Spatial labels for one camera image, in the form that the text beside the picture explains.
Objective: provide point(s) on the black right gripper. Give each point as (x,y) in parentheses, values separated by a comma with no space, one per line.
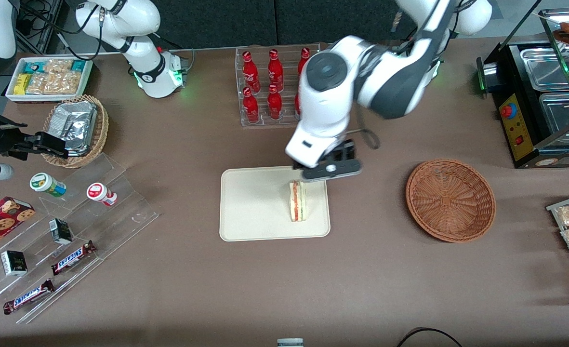
(6,140)

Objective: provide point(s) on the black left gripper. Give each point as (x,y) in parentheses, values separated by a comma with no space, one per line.
(343,153)

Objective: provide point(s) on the triangular layered sandwich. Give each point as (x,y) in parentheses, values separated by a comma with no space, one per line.
(297,202)

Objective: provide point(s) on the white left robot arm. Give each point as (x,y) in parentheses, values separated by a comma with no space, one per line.
(327,106)

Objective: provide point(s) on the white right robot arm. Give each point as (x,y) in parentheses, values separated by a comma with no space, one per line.
(144,72)

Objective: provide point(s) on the wicker basket holding foil trays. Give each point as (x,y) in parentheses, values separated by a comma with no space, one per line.
(101,130)

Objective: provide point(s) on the cream rectangular plastic tray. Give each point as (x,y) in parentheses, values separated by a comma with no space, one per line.
(255,202)

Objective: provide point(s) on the empty brown wicker basket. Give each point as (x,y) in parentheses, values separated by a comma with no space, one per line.
(450,202)

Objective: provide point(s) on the green lidded small cup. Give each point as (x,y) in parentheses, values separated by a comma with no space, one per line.
(46,184)

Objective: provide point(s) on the silver foil packets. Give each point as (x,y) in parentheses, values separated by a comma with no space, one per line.
(74,125)

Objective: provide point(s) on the white snack bin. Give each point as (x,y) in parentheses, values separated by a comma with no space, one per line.
(12,94)

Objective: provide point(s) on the clear acrylic bottle rack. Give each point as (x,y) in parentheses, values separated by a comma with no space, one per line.
(286,120)

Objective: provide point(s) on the red cola bottle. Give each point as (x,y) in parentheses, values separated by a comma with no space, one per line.
(296,106)
(275,70)
(304,60)
(274,103)
(250,72)
(250,107)

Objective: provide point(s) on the yellow snack packet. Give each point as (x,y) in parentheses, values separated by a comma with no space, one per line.
(22,84)

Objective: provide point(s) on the clear cracker bag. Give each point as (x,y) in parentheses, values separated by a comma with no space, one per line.
(58,65)
(55,83)

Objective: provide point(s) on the red lidded small cup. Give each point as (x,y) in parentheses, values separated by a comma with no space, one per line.
(100,193)

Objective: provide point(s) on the teal snack packet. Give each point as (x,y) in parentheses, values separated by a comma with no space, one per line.
(33,67)
(78,65)

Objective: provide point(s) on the red plaid cookie box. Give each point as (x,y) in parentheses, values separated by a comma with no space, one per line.
(0,221)

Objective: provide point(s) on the small black drink carton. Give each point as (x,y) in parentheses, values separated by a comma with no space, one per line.
(61,232)
(13,263)

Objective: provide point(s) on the clear acrylic stepped display shelf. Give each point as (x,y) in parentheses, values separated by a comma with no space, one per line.
(120,212)

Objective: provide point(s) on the Snickers chocolate bar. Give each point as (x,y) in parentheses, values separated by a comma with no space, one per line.
(74,258)
(29,296)

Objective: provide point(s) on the black food warmer appliance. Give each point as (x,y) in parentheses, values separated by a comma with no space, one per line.
(515,125)

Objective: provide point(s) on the small grey box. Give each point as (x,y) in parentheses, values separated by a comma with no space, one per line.
(290,343)

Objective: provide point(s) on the steel food pan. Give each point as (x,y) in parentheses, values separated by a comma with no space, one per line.
(561,115)
(547,67)

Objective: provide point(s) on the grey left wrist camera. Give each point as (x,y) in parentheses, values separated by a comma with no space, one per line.
(332,169)

